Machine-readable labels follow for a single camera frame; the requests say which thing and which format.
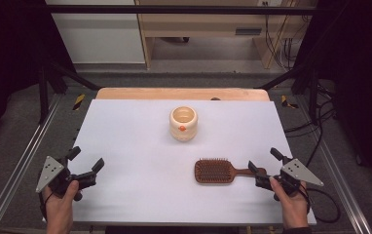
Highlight white cabinet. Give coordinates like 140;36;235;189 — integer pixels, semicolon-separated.
44;0;147;65

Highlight black frame strut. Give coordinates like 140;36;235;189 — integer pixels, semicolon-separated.
255;62;319;125
37;59;103;125

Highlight person's left hand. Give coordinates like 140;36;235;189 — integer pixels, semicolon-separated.
41;179;81;226

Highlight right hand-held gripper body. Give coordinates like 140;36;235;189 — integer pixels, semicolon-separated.
254;158;325;197

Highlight black horizontal frame bar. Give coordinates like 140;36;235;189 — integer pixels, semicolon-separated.
46;4;318;16

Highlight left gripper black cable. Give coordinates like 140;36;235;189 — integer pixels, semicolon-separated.
37;191;56;222

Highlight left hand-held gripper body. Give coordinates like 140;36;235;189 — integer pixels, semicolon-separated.
35;155;97;198

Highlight cream ceramic cup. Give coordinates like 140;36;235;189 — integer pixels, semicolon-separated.
168;105;199;142

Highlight wooden desk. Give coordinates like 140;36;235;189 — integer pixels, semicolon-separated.
134;0;318;71

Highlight yellow and black tape mark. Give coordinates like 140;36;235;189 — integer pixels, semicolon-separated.
72;93;87;111
280;95;299;110

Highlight black cable loop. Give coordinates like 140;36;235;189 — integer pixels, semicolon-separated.
305;187;342;224

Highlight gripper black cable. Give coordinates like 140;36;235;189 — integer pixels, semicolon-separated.
299;184;313;215
37;191;56;222

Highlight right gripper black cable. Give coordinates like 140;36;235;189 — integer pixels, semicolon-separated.
299;184;313;215

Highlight black floor cable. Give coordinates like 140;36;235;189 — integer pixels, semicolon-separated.
283;108;337;139
305;97;324;168

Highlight white board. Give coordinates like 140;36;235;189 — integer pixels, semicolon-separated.
42;98;317;227

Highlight person's right hand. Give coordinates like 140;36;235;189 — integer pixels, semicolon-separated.
269;176;311;230

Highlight aluminium rail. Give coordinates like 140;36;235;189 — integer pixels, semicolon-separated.
0;94;63;234
315;133;372;234

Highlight light wooden table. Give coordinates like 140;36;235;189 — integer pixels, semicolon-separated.
95;87;271;102

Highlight brown wooden hairbrush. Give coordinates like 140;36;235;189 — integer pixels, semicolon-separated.
194;157;268;185

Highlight hanging desk cables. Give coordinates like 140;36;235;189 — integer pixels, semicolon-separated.
263;3;297;71

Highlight black curtain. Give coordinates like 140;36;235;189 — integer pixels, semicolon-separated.
295;0;372;189
0;0;75;154

